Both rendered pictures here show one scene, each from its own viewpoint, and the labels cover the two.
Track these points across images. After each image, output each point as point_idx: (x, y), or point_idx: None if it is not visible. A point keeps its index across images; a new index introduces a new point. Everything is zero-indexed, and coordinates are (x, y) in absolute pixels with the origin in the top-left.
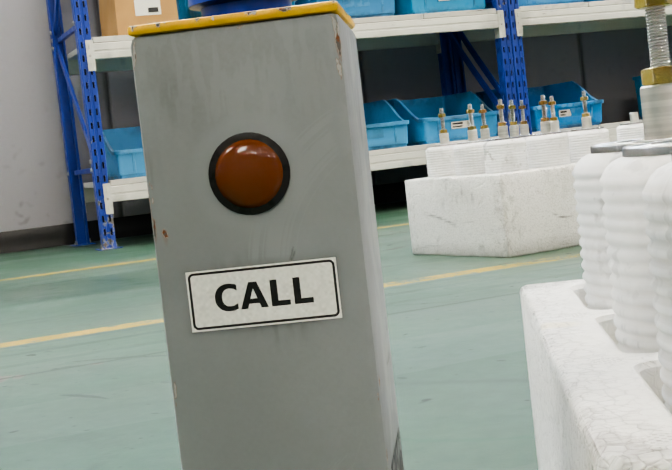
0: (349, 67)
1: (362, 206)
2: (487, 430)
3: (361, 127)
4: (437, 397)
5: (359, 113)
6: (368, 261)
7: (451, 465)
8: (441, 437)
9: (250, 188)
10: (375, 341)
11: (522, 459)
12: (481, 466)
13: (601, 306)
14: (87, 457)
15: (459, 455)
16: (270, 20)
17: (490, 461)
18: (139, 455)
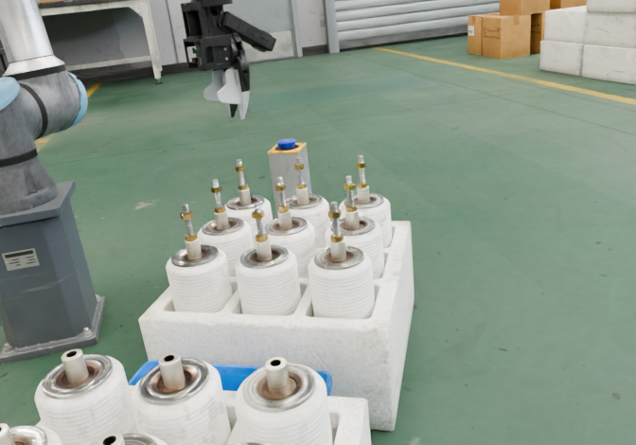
0: (275, 161)
1: (273, 182)
2: (630, 298)
3: (288, 169)
4: None
5: (287, 168)
6: (274, 189)
7: (567, 289)
8: (619, 288)
9: None
10: (274, 201)
11: (572, 303)
12: (563, 294)
13: None
14: (607, 222)
15: (583, 291)
16: None
17: (571, 296)
18: (607, 230)
